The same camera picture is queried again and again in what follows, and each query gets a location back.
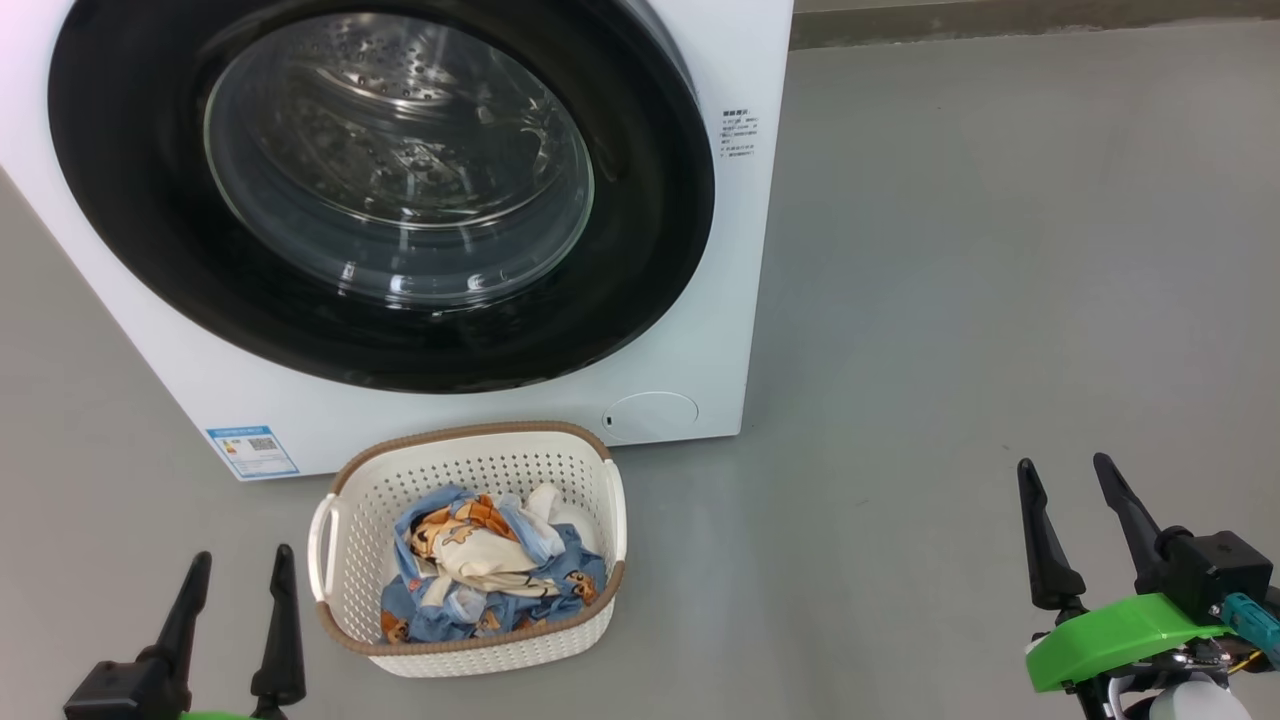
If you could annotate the cream orange print garment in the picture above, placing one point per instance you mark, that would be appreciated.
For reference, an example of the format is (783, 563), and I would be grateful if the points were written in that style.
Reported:
(480, 555)

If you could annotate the blue energy label sticker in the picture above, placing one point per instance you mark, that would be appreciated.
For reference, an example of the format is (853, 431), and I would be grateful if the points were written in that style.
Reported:
(252, 452)

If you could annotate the black round glass door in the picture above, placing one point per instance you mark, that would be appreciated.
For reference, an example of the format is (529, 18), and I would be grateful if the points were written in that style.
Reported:
(130, 200)

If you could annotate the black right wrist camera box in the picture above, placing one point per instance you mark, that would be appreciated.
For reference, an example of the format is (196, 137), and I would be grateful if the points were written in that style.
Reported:
(1215, 570)

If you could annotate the blue cartoon print garment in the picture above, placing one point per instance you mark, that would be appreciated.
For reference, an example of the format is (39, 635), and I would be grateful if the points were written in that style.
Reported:
(560, 590)

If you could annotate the white basket brown rim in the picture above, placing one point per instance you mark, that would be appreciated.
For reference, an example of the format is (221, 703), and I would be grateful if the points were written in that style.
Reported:
(480, 470)

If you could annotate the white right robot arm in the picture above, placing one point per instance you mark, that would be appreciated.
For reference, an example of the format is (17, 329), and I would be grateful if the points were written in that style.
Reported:
(1195, 702)

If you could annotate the small black text label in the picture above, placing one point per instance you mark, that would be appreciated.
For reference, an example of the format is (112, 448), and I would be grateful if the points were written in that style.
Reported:
(740, 134)

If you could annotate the white front-load washing machine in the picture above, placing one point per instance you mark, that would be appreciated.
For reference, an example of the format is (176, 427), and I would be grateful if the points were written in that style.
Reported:
(700, 300)

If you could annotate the grey wall baseboard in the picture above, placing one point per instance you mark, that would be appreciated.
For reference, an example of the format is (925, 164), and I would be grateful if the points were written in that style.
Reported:
(1000, 25)

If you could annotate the round drain filter cover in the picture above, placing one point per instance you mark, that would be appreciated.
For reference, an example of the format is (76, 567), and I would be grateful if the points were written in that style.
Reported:
(652, 415)

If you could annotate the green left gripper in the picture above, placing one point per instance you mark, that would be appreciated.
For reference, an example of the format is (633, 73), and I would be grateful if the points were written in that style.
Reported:
(215, 717)

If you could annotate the perforated steel drum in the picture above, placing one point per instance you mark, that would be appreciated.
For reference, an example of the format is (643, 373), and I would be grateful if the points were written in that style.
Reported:
(380, 60)

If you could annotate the plain cream white garment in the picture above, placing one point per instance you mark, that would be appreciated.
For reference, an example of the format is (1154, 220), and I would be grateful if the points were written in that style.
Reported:
(570, 520)

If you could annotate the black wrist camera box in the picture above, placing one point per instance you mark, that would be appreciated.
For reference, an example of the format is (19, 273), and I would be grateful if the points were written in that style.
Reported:
(110, 695)
(1215, 570)

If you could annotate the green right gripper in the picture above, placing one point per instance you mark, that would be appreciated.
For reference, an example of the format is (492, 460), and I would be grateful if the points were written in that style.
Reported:
(1110, 635)

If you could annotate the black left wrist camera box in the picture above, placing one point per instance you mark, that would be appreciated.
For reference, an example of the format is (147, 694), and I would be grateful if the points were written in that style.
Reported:
(110, 695)

